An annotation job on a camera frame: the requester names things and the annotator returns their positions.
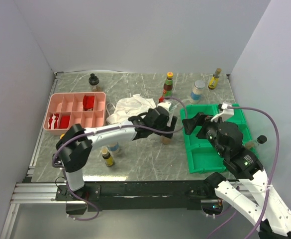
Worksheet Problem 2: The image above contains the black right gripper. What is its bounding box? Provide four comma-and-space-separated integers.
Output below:
181, 110, 226, 156

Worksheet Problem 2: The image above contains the pink lid spice jar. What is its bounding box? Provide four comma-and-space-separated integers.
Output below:
161, 136, 172, 145

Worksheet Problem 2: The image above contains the silver lid blue label jar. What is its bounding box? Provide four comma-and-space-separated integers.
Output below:
190, 80, 205, 104

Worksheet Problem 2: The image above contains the red sauce bottle yellow cap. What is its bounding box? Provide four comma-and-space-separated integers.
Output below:
162, 72, 174, 97

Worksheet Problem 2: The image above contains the dark sauce bottle black cap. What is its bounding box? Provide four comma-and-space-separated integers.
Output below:
254, 135, 268, 145

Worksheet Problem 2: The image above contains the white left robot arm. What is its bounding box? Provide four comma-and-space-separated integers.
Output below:
52, 107, 178, 200

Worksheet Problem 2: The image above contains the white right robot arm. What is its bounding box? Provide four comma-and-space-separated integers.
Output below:
182, 113, 291, 239

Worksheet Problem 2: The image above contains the white crumpled cloth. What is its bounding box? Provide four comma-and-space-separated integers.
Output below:
105, 94, 156, 124

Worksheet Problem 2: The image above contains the green compartment bin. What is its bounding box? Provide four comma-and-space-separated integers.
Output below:
180, 104, 252, 174

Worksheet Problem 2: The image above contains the yellow bottle cork cap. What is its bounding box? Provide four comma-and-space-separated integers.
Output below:
208, 68, 222, 90

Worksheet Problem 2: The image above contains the silver lid jar near front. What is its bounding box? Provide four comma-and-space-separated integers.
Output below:
107, 142, 120, 154

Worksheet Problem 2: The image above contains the small yellow dropper bottle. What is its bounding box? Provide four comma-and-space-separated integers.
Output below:
101, 147, 114, 167

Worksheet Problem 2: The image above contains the pink compartment tray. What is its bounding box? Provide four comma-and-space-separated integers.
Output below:
43, 92, 106, 135

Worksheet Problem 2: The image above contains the red packet back compartment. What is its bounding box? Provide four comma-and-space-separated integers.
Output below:
83, 95, 95, 111

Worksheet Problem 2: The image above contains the red packet compartment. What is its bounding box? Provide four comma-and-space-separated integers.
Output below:
83, 95, 95, 111
59, 115, 71, 129

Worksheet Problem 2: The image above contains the black cap spice jar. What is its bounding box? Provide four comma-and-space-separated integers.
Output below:
89, 73, 102, 92

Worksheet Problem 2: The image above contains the red packet front compartment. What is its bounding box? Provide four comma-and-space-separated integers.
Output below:
59, 115, 71, 129

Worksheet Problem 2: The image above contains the red white striped packet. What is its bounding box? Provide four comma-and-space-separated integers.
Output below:
47, 113, 60, 130

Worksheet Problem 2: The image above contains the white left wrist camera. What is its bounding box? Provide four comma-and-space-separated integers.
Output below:
157, 96, 172, 113

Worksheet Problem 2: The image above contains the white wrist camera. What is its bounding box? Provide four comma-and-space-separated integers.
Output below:
210, 103, 234, 122
157, 96, 172, 113

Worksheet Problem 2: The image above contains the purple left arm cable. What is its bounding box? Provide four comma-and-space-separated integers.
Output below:
51, 96, 186, 221

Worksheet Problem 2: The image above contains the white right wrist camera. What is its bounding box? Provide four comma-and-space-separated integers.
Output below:
210, 103, 234, 122

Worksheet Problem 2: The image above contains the black front mounting rail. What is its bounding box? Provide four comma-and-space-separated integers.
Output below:
55, 180, 224, 215

